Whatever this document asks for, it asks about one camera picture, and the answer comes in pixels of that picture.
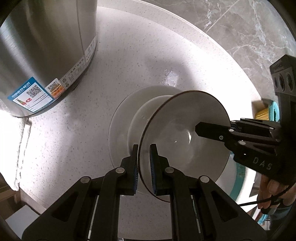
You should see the teal colander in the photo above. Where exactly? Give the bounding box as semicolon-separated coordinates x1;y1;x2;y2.
267;101;280;122

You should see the large teal rimmed plate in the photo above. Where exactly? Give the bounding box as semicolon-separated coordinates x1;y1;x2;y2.
216;156;245;201

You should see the white large bowl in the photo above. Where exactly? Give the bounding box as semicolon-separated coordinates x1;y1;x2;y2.
138;90;230;195

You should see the person right hand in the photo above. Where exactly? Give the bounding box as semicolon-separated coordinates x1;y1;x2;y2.
257;175;295;206

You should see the yellow basin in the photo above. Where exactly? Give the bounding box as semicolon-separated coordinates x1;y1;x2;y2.
251;98;273;121

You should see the white folded cloth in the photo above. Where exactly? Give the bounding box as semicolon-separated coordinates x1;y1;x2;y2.
14;118;32;191

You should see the stainless steel rice cooker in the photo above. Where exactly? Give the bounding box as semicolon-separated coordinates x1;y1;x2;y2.
1;1;97;118

